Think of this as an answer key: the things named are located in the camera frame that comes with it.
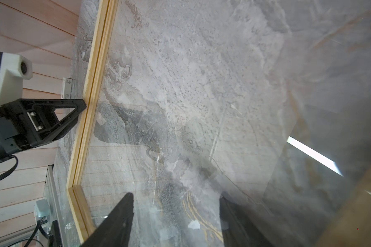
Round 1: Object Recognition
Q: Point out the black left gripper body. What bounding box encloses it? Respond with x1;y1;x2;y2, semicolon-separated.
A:
0;107;22;163

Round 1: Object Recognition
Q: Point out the light wooden picture frame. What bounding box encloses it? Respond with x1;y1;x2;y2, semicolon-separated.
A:
66;1;120;243

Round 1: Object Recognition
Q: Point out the clear glass pane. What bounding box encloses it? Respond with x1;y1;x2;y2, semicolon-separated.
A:
81;1;371;247

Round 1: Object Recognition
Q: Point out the wooden backing board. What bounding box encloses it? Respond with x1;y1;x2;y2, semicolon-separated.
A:
315;166;371;247

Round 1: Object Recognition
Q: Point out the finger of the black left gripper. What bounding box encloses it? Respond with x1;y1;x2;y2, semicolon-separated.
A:
2;99;87;148

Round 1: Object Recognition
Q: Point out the small white tag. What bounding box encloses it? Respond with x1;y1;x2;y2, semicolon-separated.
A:
61;78;73;99

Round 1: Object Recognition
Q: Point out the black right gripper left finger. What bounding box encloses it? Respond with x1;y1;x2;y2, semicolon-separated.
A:
81;192;134;247

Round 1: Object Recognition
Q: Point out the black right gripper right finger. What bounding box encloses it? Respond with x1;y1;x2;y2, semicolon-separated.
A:
220;196;266;247

